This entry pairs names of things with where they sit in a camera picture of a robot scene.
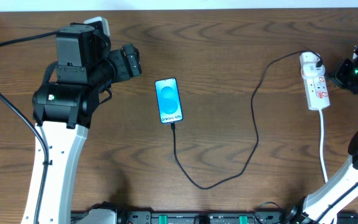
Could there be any blue Galaxy smartphone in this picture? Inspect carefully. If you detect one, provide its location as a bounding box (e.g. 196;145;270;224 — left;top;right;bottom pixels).
155;78;183;124

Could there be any black USB charging cable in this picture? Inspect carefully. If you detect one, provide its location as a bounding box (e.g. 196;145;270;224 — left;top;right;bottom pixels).
170;49;324;190

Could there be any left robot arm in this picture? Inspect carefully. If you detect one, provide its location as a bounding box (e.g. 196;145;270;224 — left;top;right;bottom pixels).
22;17;142;223

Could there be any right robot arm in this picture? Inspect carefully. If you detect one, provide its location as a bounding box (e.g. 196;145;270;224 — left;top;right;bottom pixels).
286;52;358;223

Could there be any white power strip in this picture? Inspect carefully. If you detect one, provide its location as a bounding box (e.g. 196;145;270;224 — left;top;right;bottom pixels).
301;63;330;111

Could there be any white USB wall charger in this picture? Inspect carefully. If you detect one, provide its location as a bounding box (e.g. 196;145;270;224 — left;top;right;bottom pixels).
300;52;323;77

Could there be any white power strip cord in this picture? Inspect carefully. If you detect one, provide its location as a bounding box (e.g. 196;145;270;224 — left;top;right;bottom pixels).
318;108;329;184

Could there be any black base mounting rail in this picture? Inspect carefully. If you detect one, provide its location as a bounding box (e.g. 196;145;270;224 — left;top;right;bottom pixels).
70;210;358;224

